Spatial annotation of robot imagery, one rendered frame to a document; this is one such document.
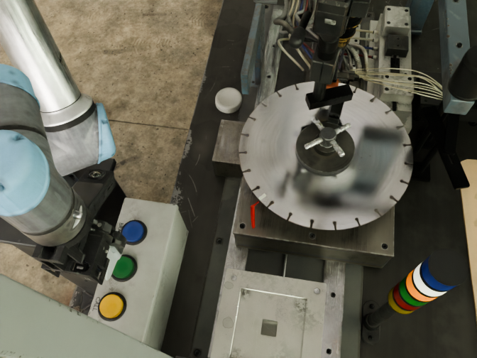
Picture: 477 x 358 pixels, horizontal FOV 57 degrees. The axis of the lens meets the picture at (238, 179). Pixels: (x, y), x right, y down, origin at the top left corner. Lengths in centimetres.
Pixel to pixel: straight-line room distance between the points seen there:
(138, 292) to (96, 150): 30
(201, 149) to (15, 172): 69
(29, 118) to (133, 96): 169
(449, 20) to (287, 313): 63
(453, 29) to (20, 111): 77
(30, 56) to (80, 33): 173
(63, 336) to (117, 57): 216
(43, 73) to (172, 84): 138
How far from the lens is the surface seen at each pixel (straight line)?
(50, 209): 51
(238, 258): 96
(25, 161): 46
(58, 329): 29
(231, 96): 115
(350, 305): 95
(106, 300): 83
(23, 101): 55
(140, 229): 85
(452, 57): 92
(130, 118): 214
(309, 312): 79
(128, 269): 83
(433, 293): 62
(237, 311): 79
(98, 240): 64
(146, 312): 81
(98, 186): 66
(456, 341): 101
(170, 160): 197
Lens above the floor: 167
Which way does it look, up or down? 63 degrees down
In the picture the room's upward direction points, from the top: 6 degrees counter-clockwise
